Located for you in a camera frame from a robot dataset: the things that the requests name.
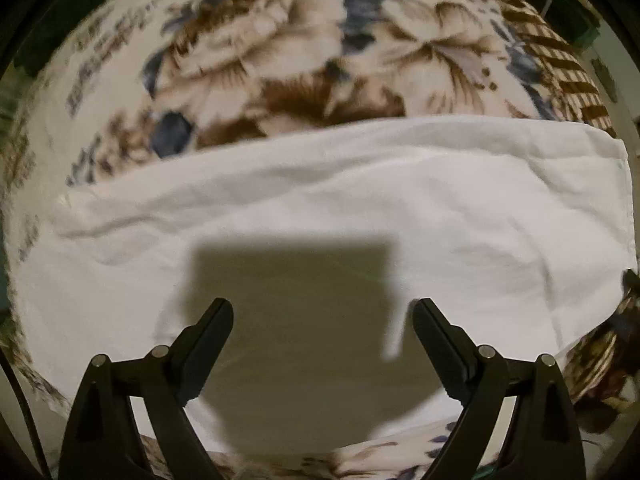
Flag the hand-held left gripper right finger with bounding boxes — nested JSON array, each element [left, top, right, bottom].
[[411, 297, 587, 480]]

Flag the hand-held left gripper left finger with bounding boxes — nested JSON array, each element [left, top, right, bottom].
[[58, 297, 235, 480]]

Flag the white pants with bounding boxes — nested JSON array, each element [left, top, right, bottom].
[[14, 115, 640, 453]]

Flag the floral printed blanket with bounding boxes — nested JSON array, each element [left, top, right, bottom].
[[0, 0, 640, 480]]

